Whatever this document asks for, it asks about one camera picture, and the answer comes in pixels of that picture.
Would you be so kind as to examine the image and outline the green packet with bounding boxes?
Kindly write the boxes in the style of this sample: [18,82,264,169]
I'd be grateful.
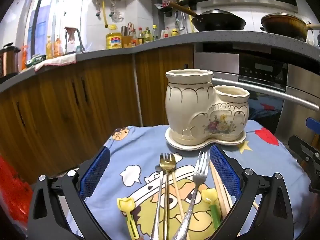
[26,55,47,68]

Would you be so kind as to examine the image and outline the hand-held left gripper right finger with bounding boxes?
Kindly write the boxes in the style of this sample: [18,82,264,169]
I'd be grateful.
[207,144,295,240]

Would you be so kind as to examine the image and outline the black spice rack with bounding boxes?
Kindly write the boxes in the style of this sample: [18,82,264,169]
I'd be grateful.
[151,0,198,34]

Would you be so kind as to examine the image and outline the cream ceramic vase right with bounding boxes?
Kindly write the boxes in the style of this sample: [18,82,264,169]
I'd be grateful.
[165,127,247,151]

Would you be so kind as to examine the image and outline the row of condiment bottles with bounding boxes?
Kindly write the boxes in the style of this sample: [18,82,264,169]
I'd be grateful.
[131,24,160,46]

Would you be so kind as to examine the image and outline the red plastic bag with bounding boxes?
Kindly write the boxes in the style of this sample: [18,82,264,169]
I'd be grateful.
[0,155,34,232]

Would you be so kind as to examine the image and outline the yellow cooking oil bottle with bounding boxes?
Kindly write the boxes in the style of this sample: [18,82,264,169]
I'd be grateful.
[105,32,123,50]

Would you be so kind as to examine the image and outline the silver spoon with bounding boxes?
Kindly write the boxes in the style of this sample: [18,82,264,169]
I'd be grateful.
[150,164,167,240]

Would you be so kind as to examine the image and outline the orange spray bottle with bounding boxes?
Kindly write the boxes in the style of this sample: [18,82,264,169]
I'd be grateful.
[21,45,31,71]

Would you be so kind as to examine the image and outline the stainless built-in oven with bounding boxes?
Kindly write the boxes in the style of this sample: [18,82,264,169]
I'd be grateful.
[194,49,320,143]

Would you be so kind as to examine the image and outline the wooden knife block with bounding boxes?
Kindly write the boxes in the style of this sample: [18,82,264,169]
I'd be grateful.
[121,26,133,48]

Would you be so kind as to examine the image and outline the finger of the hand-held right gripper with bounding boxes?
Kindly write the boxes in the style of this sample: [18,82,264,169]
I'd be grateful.
[305,117,320,132]
[287,135,320,193]

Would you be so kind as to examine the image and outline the white towel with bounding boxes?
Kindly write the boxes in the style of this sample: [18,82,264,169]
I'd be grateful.
[34,53,77,72]

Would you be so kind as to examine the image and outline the blue cartoon printed cloth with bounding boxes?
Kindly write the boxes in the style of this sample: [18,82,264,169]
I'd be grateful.
[67,124,313,240]

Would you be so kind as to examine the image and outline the orange liquid bottle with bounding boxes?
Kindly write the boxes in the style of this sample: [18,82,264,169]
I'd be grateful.
[53,38,63,58]
[45,36,54,59]

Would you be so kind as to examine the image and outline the copper rice cooker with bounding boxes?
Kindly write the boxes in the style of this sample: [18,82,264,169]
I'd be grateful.
[0,42,21,78]

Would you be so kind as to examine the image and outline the grey kitchen countertop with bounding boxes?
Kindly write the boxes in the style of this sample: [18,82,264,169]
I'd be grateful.
[0,31,320,93]

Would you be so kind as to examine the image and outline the yellow hose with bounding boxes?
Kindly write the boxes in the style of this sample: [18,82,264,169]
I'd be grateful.
[101,0,111,28]

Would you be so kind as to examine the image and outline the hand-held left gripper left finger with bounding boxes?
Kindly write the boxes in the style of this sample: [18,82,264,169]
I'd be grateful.
[27,145,112,240]

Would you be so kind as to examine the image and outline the reddish rag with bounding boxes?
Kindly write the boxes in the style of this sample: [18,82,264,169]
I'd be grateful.
[64,27,77,43]

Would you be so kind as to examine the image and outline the metal kitchen faucet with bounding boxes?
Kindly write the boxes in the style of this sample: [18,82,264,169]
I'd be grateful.
[64,27,86,55]

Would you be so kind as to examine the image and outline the yellow tulip fruit fork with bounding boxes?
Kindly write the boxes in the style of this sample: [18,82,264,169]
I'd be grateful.
[201,188,222,232]
[117,197,140,240]

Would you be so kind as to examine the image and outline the cream ceramic utensil holder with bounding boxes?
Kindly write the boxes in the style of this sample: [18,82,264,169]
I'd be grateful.
[165,69,250,143]

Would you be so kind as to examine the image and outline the brown cooking pot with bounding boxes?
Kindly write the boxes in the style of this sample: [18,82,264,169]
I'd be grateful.
[260,13,320,42]

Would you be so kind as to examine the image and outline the black wok with wooden handle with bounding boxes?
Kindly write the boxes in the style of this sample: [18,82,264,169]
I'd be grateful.
[168,1,247,32]

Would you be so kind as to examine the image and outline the wooden kitchen cabinets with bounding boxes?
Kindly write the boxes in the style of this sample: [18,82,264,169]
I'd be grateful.
[0,44,195,183]

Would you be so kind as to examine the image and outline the gold fork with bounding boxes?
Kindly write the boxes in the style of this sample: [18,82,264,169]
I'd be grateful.
[159,152,176,230]

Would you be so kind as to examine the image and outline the silver fork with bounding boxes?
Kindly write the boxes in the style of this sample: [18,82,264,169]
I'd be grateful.
[172,151,210,240]

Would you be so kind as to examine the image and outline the kitchen window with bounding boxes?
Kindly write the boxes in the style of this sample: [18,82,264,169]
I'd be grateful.
[24,0,88,58]

